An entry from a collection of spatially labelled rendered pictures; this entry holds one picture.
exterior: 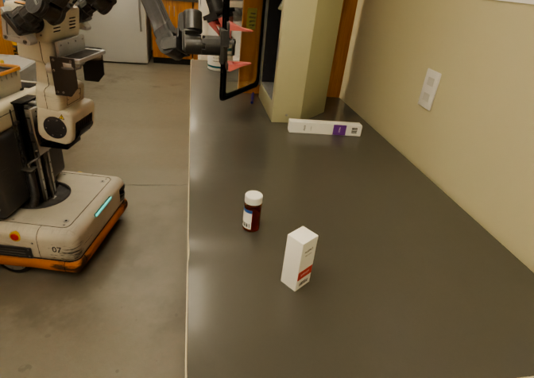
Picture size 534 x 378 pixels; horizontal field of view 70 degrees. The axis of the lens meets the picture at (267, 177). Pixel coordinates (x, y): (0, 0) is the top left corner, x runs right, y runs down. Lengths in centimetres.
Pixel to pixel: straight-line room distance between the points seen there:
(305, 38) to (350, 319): 97
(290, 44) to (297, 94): 18
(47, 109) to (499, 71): 170
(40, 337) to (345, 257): 147
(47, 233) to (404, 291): 166
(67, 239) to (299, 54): 134
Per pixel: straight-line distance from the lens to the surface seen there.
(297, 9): 136
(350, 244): 83
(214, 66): 212
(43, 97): 193
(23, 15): 170
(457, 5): 127
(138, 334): 186
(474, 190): 112
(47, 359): 188
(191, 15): 125
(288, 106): 142
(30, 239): 209
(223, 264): 73
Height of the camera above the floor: 143
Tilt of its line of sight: 28 degrees down
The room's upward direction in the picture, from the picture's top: 6 degrees clockwise
